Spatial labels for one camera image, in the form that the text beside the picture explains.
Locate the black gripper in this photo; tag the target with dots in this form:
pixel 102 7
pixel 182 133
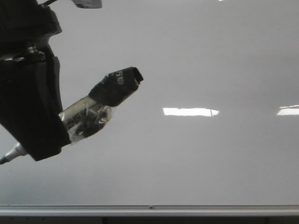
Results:
pixel 30 100

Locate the white whiteboard with aluminium frame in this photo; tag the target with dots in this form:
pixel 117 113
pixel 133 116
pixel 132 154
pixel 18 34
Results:
pixel 213 129

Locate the silver black cable connector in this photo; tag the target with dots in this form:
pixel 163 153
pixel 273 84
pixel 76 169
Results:
pixel 16 151

